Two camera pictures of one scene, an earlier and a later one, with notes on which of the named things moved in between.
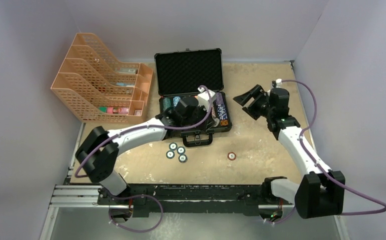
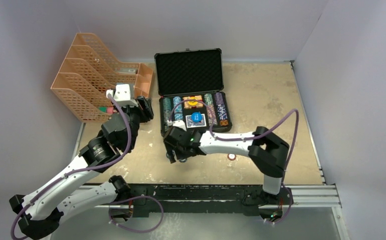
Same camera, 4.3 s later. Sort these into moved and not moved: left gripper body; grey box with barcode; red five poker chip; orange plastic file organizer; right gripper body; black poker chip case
Moved: left gripper body; right gripper body
Not moved: orange plastic file organizer; black poker chip case; red five poker chip; grey box with barcode
